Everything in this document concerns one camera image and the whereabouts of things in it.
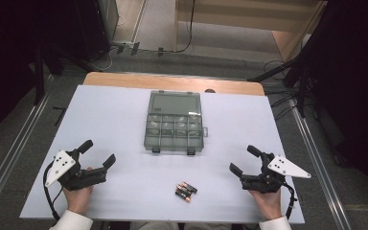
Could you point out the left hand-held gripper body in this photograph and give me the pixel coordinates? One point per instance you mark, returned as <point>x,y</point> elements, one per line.
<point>76,179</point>

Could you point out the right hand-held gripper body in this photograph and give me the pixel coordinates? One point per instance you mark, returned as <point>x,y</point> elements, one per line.
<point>268,182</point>

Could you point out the clear grey compartment organizer box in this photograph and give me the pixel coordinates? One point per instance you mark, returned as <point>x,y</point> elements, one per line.
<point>174,126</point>

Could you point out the person's left hand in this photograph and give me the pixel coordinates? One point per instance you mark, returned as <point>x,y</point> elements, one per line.
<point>76,199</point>

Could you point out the person's right hand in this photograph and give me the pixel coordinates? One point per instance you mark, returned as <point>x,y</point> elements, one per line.
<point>270,204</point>

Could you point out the white board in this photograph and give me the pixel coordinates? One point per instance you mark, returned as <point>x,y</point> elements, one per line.
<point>124,134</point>

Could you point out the black tripod stand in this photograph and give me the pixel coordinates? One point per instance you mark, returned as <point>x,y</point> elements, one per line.
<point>302,92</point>

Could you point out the black metal stand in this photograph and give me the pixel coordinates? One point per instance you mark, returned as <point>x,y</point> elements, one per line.
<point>39,80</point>

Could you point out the wooden table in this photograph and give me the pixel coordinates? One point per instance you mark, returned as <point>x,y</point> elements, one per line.
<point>172,82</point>

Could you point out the black cabinet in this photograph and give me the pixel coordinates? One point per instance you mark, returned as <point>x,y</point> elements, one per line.
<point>91,28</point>

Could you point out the dark curtain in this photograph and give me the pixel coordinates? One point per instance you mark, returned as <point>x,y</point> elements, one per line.
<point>6,48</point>
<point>357,80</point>

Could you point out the light wooden furniture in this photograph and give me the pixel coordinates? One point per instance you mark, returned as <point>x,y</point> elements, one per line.
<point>236,14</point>

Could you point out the metal floor rail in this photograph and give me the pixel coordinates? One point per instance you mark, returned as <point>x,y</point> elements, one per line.
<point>319,169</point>
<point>12,153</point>

